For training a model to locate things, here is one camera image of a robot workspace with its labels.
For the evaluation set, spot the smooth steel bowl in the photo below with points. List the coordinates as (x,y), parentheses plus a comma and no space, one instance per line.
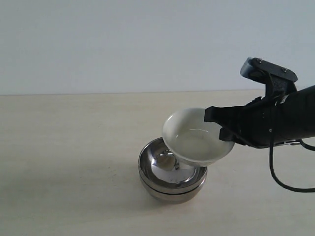
(169,196)

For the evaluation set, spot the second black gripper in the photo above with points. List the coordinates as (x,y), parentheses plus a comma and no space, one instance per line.
(262,123)

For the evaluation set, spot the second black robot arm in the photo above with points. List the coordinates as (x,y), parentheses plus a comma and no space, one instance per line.
(307,99)

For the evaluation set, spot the ribbed steel bowl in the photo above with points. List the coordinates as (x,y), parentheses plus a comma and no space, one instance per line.
(163,172)

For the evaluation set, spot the cream ceramic bowl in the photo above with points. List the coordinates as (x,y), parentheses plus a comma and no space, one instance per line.
(194,141)

